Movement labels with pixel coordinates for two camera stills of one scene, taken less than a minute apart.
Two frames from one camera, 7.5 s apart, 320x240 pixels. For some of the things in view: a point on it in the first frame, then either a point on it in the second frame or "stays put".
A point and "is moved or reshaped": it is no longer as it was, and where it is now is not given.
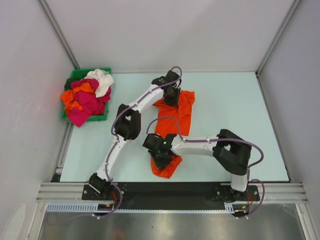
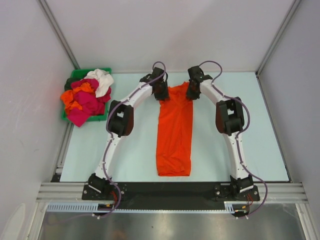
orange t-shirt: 182,112 is moved or reshaped
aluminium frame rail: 291,192 stays put
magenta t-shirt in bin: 91,105 stays put
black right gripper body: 160,161 to 192,93
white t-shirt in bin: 105,80 stays put
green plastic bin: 79,73 stays put
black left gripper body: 172,99 to 162,93
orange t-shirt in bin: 67,96 stays put
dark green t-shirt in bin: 68,84 stays put
